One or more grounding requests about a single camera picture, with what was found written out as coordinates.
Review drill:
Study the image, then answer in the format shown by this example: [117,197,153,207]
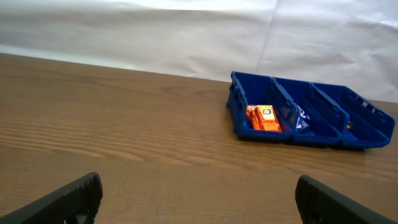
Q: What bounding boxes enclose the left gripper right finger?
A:
[294,174,398,224]

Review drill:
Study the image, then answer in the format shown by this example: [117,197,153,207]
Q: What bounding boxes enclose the blue tray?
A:
[226,70,397,151]

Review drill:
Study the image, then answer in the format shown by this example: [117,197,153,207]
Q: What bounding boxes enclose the blue candy pack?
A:
[297,105,312,121]
[294,118,311,134]

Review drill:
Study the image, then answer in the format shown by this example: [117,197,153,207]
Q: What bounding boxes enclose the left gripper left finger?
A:
[0,172,103,224]

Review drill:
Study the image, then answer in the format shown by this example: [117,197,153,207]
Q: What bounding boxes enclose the orange candy box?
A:
[246,105,261,131]
[253,105,283,133]

